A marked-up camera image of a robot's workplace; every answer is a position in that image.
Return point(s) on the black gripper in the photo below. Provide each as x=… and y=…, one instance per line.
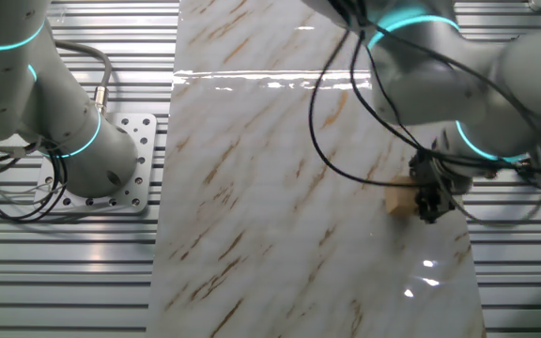
x=423, y=173

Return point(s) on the small wooden block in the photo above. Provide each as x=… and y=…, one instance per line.
x=398, y=202

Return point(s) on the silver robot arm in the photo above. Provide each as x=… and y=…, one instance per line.
x=416, y=84

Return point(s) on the marble pattern mat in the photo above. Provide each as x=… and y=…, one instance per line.
x=275, y=235

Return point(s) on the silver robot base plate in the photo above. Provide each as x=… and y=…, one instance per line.
x=143, y=141

